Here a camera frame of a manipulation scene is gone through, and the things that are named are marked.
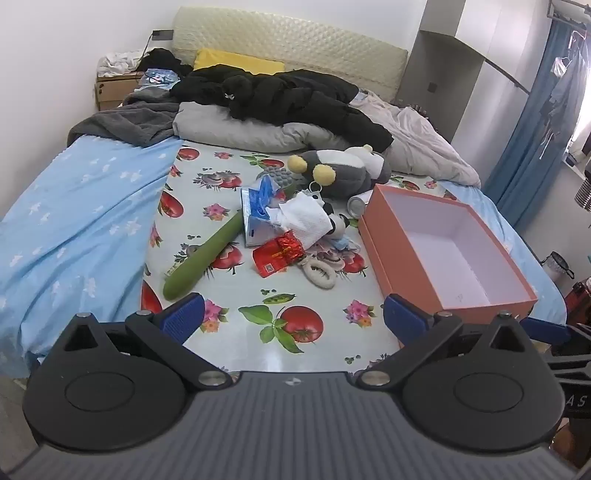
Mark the grey plush toy yellow ears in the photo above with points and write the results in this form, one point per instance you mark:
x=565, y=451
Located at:
x=351, y=177

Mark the grey pillow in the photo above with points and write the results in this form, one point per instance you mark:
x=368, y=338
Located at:
x=207, y=122

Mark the white cylindrical can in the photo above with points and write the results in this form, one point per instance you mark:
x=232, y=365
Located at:
x=358, y=205

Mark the red object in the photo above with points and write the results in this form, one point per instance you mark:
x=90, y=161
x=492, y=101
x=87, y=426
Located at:
x=582, y=300

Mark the dark grey blanket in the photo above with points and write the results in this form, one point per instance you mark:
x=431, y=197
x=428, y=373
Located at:
x=124, y=120

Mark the white crumpled clothes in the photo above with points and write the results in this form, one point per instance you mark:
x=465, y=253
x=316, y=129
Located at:
x=120, y=62

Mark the light blue bedsheet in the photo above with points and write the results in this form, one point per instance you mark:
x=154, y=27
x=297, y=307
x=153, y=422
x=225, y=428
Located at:
x=69, y=207

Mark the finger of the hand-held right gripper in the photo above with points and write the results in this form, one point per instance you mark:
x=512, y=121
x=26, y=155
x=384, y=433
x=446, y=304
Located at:
x=549, y=331

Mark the flat plastic snack packet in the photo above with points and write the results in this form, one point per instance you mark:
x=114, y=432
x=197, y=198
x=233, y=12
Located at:
x=268, y=265

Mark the black clothes pile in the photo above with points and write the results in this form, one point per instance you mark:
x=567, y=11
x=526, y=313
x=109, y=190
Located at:
x=161, y=60

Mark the blue curtain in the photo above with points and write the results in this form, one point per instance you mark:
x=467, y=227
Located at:
x=521, y=152

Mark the orange cardboard box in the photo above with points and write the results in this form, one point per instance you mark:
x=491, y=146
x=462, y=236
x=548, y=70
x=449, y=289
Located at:
x=397, y=258

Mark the brown cardboard box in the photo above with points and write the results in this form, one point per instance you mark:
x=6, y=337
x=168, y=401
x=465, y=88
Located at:
x=111, y=92

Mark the silver ribbed object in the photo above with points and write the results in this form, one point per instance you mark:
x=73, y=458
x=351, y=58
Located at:
x=584, y=189

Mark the small panda plush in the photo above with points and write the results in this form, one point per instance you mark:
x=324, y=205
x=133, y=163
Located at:
x=339, y=224

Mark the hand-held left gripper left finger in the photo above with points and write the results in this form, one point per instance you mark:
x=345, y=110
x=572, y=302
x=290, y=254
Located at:
x=182, y=318

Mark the white paper towel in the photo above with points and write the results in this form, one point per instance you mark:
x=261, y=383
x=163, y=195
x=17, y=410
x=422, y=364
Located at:
x=304, y=217

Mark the hanging clothes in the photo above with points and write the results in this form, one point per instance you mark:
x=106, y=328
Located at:
x=565, y=97

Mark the yellow pillow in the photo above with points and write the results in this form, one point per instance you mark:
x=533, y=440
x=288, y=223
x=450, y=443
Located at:
x=231, y=61

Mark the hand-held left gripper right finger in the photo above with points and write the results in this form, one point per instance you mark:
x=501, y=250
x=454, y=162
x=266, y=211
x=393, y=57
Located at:
x=405, y=318

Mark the grey wardrobe panel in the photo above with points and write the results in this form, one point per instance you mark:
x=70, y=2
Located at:
x=443, y=60

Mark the green massage stick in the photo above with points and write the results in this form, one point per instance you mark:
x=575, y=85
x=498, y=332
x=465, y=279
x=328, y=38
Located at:
x=207, y=249

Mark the cream quilted headboard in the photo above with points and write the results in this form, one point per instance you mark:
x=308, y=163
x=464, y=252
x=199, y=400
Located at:
x=300, y=46

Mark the blue printed bag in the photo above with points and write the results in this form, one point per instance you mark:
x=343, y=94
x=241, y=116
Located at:
x=159, y=77

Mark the black puffer jacket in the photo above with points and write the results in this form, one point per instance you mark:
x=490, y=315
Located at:
x=286, y=99

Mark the wall socket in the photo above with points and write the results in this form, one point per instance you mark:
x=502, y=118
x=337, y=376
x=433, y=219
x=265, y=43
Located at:
x=162, y=33

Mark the blue white tissue packet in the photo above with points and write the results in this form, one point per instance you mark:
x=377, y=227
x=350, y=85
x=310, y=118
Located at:
x=256, y=212

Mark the pale pink duvet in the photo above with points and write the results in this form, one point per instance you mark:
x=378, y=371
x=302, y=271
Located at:
x=425, y=143

